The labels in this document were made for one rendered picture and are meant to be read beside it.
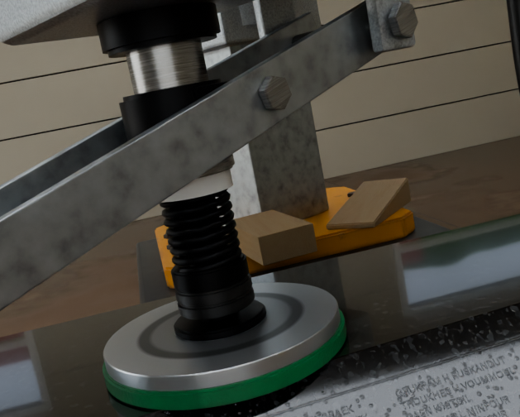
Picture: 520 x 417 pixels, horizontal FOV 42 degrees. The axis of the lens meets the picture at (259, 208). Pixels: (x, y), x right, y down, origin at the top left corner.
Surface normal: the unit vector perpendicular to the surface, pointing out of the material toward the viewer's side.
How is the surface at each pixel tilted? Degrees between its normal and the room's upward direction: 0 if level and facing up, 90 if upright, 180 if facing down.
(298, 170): 90
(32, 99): 90
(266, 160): 90
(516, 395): 45
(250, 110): 90
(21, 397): 0
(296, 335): 0
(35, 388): 0
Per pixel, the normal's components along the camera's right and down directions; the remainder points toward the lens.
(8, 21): -0.76, 0.26
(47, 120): 0.20, 0.14
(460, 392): 0.05, -0.59
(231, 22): 0.65, 0.02
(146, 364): -0.18, -0.97
